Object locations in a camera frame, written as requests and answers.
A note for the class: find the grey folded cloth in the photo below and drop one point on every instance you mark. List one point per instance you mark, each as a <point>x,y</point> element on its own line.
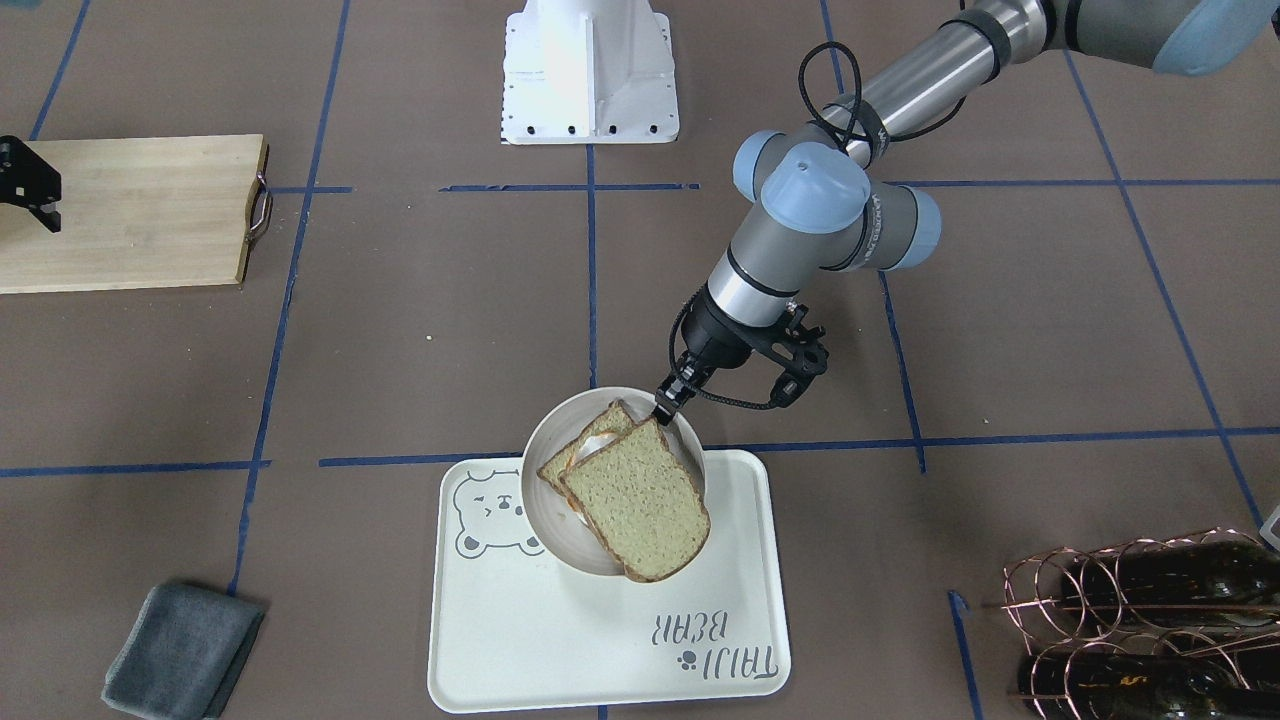
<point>185,654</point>

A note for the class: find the green wine bottle middle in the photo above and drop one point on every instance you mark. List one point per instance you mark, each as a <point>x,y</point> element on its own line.
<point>1217,584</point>

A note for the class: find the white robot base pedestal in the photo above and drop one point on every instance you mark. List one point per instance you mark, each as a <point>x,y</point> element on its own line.
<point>598,72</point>

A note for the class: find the white plate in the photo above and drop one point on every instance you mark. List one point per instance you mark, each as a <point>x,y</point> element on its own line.
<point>564,531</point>

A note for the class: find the green wine bottle front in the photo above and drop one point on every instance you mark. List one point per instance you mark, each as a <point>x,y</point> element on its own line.
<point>1098,681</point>

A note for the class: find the green wine bottle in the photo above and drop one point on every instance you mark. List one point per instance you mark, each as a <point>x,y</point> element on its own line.
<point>1098,681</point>
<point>1217,584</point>

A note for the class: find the wooden cutting board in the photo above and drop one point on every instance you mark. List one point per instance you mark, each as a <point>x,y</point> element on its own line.
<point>137,213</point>

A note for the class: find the cream bear tray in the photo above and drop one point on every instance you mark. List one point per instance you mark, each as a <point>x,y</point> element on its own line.
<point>514,627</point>

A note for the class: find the copper wire bottle rack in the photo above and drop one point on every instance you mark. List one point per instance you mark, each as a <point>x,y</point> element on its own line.
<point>1177,628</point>

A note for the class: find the fried egg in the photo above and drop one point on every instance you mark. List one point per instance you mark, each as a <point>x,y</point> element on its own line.
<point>595,443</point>

